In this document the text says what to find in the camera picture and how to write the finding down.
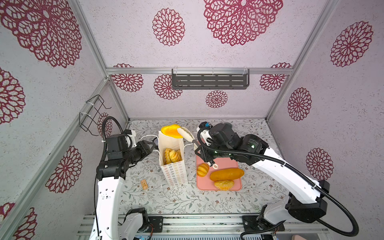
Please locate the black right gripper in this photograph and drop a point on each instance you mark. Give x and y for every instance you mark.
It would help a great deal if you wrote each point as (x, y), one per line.
(204, 155)

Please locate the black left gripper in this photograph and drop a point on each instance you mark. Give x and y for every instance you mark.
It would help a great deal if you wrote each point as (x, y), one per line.
(144, 150)

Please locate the long orange baguette loaf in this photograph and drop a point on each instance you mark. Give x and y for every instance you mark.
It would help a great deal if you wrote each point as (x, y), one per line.
(227, 174)

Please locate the small round striped bun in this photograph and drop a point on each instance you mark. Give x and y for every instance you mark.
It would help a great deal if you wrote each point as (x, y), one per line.
(203, 169)

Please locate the wavy-edged yellow pastry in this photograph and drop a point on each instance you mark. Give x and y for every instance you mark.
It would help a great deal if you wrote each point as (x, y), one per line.
(175, 156)

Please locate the round yellow crusty bun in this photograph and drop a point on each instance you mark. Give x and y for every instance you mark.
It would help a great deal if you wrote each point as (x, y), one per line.
(224, 185)

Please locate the yellow-orange glazed bun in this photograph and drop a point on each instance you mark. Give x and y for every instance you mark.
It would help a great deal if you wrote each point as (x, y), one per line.
(171, 131)

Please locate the printed white paper bag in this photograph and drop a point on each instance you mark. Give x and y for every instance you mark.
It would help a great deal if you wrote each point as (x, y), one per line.
(175, 173)

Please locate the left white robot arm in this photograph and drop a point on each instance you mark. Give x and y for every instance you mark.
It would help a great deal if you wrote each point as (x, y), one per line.
(120, 155)

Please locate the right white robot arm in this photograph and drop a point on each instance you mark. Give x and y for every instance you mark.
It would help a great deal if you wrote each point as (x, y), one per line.
(303, 202)

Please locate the small wooden block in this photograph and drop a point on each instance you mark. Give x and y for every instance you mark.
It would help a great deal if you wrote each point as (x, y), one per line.
(144, 184)

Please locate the pink plastic tray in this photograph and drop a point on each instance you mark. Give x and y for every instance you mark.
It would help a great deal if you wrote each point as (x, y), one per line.
(205, 183)

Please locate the black wire wall rack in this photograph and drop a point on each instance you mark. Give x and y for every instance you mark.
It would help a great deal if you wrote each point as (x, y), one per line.
(88, 119)

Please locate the grey wall shelf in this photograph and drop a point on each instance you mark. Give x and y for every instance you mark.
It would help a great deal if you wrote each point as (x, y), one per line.
(210, 81)

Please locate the metal base rail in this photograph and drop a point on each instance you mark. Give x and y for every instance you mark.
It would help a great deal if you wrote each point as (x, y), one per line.
(225, 227)

